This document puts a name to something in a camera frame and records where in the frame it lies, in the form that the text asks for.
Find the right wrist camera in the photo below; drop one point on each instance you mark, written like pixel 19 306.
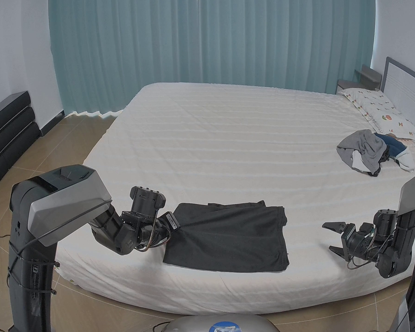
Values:
pixel 366 227

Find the grey bedside table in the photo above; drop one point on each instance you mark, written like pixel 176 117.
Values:
pixel 363 76

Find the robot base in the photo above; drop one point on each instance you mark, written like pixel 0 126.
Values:
pixel 221 323

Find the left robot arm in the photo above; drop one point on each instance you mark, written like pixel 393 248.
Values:
pixel 65 199

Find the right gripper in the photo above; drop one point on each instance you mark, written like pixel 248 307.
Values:
pixel 354 242

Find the black chest of drawers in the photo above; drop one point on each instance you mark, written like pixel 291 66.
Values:
pixel 7 130

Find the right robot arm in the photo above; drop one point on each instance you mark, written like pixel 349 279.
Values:
pixel 401 233

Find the blue-green curtain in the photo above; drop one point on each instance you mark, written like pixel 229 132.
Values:
pixel 211 29

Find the bed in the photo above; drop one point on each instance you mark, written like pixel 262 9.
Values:
pixel 228 150

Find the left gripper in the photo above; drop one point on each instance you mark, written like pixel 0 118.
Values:
pixel 160 228

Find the black T-shirt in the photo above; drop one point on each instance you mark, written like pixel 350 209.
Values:
pixel 228 237

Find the white printed pillow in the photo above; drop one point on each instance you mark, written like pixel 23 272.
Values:
pixel 384 111

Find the pile of clothes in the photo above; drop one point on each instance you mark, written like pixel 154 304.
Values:
pixel 370 150

